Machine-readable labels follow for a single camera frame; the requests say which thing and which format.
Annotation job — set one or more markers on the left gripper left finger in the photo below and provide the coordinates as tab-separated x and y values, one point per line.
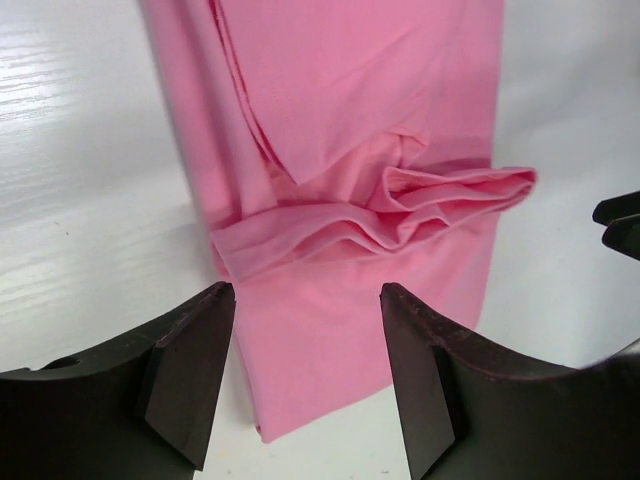
138	406

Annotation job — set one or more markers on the pink t shirt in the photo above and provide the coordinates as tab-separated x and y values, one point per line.
334	147

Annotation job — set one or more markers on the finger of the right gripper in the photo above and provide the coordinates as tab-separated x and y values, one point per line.
623	236
616	208

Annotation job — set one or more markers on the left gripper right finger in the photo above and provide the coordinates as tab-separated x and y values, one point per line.
470	408

